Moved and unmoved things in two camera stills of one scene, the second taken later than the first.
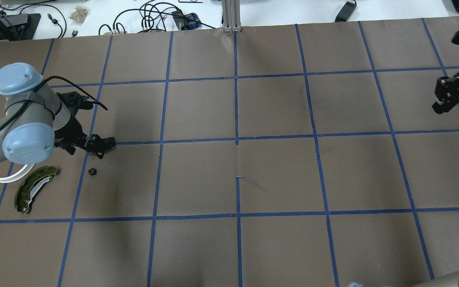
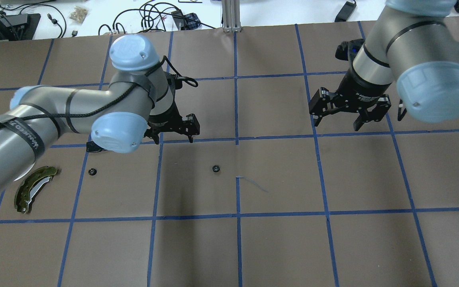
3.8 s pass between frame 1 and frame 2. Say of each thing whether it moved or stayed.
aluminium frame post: stayed
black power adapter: stayed
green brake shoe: stayed
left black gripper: moved
